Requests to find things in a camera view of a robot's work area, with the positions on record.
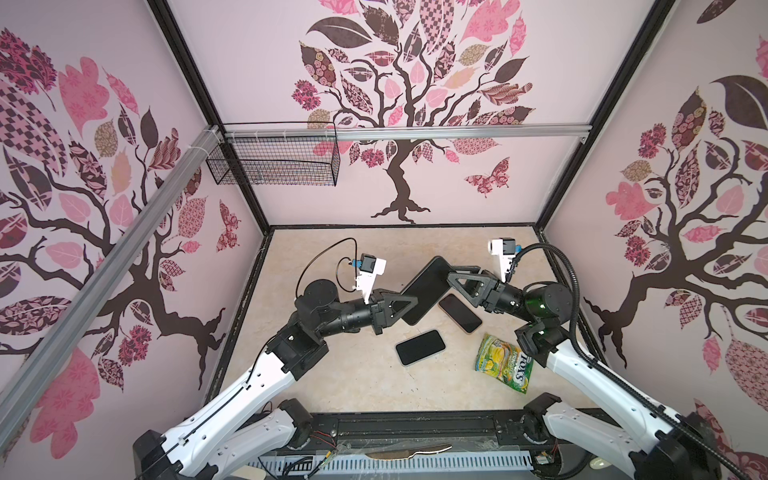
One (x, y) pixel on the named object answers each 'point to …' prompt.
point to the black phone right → (465, 317)
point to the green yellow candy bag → (504, 361)
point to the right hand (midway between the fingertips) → (451, 277)
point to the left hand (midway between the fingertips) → (416, 307)
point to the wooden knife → (404, 454)
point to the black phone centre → (419, 347)
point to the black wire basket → (276, 154)
